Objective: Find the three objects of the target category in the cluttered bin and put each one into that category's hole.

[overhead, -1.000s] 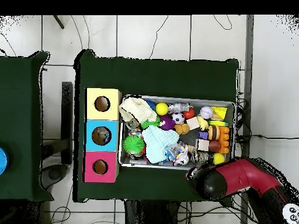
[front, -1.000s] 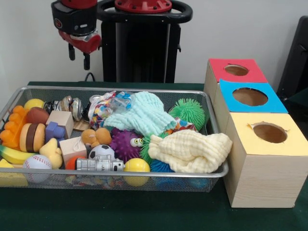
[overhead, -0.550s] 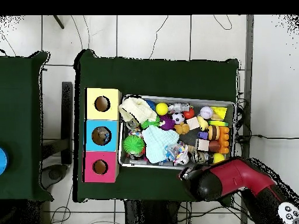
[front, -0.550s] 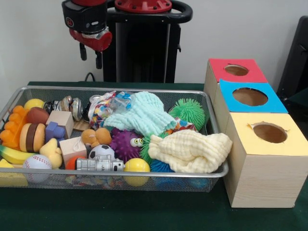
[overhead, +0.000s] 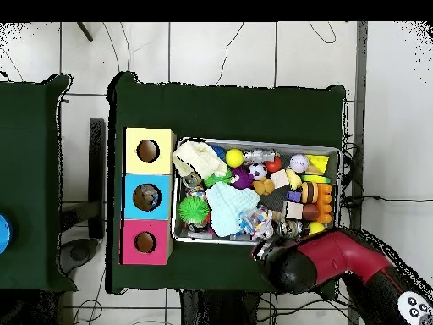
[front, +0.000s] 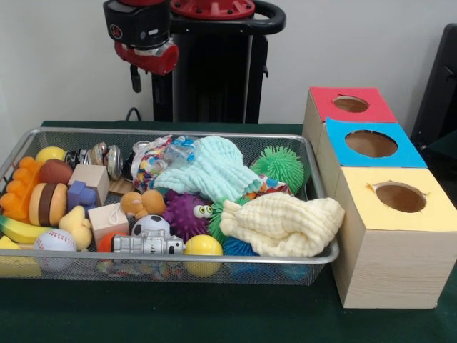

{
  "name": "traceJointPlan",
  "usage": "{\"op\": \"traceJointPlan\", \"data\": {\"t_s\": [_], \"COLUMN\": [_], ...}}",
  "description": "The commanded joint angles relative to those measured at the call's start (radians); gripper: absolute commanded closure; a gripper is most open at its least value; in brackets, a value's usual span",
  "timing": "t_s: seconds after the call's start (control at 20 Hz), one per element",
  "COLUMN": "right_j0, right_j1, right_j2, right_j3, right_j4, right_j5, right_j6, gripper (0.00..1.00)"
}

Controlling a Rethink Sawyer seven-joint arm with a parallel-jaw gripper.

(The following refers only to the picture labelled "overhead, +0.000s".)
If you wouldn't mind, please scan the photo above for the small green spiky toy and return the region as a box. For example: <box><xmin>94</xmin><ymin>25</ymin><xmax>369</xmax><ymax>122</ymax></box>
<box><xmin>204</xmin><ymin>168</ymin><xmax>234</xmax><ymax>190</ymax></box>

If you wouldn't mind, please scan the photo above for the small red ball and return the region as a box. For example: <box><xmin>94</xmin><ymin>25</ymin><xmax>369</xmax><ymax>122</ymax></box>
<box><xmin>265</xmin><ymin>157</ymin><xmax>283</xmax><ymax>175</ymax></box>

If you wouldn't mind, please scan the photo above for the yellow toy banana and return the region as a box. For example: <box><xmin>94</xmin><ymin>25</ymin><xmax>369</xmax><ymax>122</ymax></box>
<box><xmin>302</xmin><ymin>174</ymin><xmax>333</xmax><ymax>185</ymax></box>

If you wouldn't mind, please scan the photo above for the small wooden block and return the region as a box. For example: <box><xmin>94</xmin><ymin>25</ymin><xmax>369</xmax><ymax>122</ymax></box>
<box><xmin>270</xmin><ymin>169</ymin><xmax>292</xmax><ymax>190</ymax></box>

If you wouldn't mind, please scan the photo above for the clear bottle with blue label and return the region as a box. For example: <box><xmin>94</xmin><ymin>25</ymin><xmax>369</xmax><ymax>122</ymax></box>
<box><xmin>239</xmin><ymin>208</ymin><xmax>266</xmax><ymax>233</ymax></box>

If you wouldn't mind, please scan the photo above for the orange plush toy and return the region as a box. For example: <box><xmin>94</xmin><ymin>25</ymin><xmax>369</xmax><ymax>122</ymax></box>
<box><xmin>253</xmin><ymin>178</ymin><xmax>277</xmax><ymax>198</ymax></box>

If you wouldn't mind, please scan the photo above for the purple fuzzy toy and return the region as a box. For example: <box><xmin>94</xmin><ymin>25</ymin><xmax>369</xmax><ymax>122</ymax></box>
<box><xmin>231</xmin><ymin>168</ymin><xmax>257</xmax><ymax>192</ymax></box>

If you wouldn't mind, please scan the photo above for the silver robot toy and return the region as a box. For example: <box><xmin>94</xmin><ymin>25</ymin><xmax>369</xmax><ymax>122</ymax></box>
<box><xmin>243</xmin><ymin>148</ymin><xmax>277</xmax><ymax>165</ymax></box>

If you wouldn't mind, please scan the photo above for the dark green side table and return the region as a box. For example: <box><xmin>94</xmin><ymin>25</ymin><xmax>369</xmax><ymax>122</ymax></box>
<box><xmin>0</xmin><ymin>73</ymin><xmax>77</xmax><ymax>294</ymax></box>

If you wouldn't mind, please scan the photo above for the orange spiky toy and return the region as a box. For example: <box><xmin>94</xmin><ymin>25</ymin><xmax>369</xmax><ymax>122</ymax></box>
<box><xmin>315</xmin><ymin>183</ymin><xmax>335</xmax><ymax>225</ymax></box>

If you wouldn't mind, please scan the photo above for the wooden box with three holes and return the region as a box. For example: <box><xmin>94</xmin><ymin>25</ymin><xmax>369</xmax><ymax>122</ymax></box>
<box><xmin>120</xmin><ymin>125</ymin><xmax>178</xmax><ymax>267</ymax></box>

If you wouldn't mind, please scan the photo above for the mint green cloth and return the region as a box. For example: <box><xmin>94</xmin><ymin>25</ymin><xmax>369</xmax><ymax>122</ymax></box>
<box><xmin>204</xmin><ymin>182</ymin><xmax>261</xmax><ymax>239</ymax></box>

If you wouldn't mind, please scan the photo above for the small soccer ball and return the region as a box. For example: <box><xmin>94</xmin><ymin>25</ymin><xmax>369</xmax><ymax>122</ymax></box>
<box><xmin>248</xmin><ymin>162</ymin><xmax>268</xmax><ymax>182</ymax></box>

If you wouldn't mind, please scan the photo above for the pale yellow cloth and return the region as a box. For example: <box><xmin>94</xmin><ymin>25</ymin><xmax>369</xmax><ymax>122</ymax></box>
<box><xmin>172</xmin><ymin>138</ymin><xmax>229</xmax><ymax>180</ymax></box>

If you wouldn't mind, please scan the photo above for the black floor cable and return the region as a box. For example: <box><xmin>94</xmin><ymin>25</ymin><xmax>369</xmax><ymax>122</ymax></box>
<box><xmin>340</xmin><ymin>138</ymin><xmax>433</xmax><ymax>207</ymax></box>

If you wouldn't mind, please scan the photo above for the tan wooden cube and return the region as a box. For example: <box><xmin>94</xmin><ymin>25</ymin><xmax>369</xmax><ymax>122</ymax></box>
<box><xmin>283</xmin><ymin>201</ymin><xmax>305</xmax><ymax>221</ymax></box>

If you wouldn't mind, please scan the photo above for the blue spiky ball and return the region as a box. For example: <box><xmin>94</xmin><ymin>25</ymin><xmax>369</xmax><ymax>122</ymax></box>
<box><xmin>208</xmin><ymin>143</ymin><xmax>227</xmax><ymax>162</ymax></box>

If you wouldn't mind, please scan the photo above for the green fuzzy toy with eyes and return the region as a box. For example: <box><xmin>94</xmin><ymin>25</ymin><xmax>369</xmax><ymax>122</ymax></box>
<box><xmin>178</xmin><ymin>195</ymin><xmax>211</xmax><ymax>227</ymax></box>

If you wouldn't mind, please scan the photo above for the clear mesh bin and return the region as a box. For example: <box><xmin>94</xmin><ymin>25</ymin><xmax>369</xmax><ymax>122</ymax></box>
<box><xmin>172</xmin><ymin>138</ymin><xmax>343</xmax><ymax>251</ymax></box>

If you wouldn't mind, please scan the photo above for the brown toy football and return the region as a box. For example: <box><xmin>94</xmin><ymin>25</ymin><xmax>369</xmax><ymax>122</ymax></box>
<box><xmin>302</xmin><ymin>203</ymin><xmax>321</xmax><ymax>222</ymax></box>

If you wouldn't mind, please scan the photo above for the blue round plate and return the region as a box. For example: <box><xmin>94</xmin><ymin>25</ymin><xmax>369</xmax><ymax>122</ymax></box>
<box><xmin>0</xmin><ymin>212</ymin><xmax>12</xmax><ymax>256</ymax></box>

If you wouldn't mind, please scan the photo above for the white baseball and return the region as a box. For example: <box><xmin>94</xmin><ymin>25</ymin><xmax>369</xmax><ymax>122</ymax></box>
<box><xmin>288</xmin><ymin>152</ymin><xmax>310</xmax><ymax>174</ymax></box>

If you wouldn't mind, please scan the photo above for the crushed silver can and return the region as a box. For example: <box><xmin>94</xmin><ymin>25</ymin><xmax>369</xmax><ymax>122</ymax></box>
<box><xmin>182</xmin><ymin>170</ymin><xmax>203</xmax><ymax>190</ymax></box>
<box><xmin>276</xmin><ymin>218</ymin><xmax>305</xmax><ymax>239</ymax></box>

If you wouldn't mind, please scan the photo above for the white multicoloured printed packet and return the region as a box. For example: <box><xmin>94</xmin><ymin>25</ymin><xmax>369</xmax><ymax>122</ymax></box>
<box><xmin>249</xmin><ymin>207</ymin><xmax>276</xmax><ymax>242</ymax></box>

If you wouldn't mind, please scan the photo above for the yellow duck toy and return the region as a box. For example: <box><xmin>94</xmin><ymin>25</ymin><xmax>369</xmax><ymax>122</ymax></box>
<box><xmin>284</xmin><ymin>168</ymin><xmax>304</xmax><ymax>190</ymax></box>

